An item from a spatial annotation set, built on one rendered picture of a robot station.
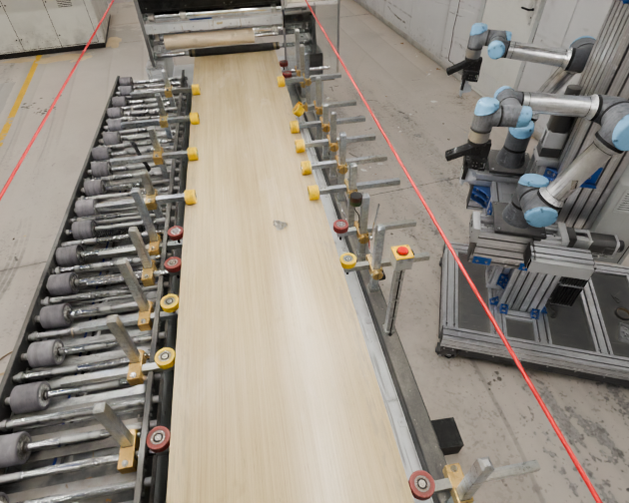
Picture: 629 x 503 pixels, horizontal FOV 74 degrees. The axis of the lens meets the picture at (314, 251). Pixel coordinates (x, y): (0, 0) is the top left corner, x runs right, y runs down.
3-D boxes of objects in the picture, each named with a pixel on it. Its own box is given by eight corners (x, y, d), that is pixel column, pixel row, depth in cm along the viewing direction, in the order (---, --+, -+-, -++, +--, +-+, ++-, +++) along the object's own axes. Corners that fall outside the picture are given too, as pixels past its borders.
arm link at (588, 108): (630, 89, 158) (497, 78, 161) (643, 102, 150) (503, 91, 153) (614, 117, 166) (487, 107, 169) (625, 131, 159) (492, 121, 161)
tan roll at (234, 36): (309, 35, 401) (309, 21, 392) (311, 40, 392) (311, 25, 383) (155, 48, 385) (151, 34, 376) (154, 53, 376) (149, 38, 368)
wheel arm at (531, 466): (531, 462, 144) (536, 458, 141) (537, 473, 142) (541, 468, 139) (409, 488, 139) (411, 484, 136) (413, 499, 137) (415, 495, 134)
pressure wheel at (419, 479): (421, 513, 135) (427, 503, 127) (399, 496, 139) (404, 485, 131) (433, 491, 140) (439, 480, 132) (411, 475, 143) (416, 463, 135)
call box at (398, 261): (405, 257, 168) (408, 244, 163) (411, 270, 163) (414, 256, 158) (388, 260, 167) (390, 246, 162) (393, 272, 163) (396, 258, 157)
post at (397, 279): (391, 325, 198) (403, 258, 167) (394, 334, 195) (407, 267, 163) (382, 326, 198) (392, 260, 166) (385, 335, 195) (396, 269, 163)
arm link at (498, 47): (594, 81, 190) (482, 63, 201) (592, 72, 197) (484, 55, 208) (608, 55, 181) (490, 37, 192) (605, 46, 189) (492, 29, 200)
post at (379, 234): (374, 291, 220) (383, 223, 186) (376, 297, 218) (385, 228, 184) (367, 292, 220) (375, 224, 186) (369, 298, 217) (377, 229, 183)
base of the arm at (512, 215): (533, 210, 204) (541, 194, 197) (537, 231, 193) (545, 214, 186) (500, 206, 206) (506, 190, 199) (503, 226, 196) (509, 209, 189)
